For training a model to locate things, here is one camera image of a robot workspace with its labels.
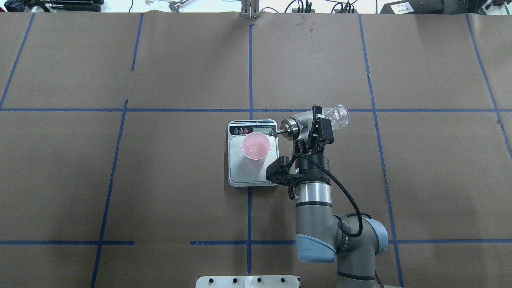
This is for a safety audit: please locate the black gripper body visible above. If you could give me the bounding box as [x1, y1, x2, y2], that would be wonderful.
[294, 142, 331, 184]

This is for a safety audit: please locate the clear glass sauce bottle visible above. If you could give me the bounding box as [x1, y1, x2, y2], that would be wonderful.
[268, 104, 350, 141]

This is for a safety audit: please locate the pink plastic cup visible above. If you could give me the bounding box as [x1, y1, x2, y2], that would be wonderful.
[241, 132, 271, 166]

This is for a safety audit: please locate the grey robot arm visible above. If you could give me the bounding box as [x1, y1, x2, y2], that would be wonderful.
[280, 105, 389, 288]

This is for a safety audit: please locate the silver digital kitchen scale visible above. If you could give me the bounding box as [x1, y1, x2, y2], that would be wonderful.
[227, 120, 279, 187]

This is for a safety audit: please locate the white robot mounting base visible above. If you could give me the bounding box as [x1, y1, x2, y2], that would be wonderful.
[195, 275, 301, 288]

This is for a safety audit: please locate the black box white label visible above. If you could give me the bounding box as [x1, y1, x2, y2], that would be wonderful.
[379, 0, 444, 14]

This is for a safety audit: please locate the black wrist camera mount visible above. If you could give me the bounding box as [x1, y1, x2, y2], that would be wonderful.
[265, 156, 305, 187]

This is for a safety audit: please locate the black corrugated cable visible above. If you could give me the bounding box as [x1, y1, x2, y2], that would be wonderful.
[294, 154, 364, 238]

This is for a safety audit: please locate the aluminium frame post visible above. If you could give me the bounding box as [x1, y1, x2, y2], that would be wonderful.
[240, 0, 261, 19]

